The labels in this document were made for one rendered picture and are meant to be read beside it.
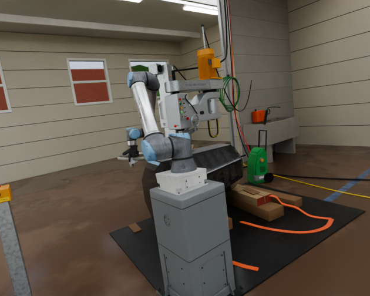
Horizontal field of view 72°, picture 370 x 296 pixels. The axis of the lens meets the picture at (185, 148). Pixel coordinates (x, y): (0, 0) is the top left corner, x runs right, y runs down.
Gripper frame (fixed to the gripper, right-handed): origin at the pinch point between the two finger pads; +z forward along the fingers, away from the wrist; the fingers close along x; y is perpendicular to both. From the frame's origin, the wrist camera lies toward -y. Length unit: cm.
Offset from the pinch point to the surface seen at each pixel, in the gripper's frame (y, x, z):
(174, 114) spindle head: 28, 66, -49
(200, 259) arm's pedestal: 79, -72, 51
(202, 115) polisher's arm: 57, 101, -45
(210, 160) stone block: 69, 68, 8
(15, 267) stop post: -28, -112, 42
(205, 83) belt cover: 61, 107, -87
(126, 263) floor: -5, -18, 93
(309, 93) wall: 274, 504, -92
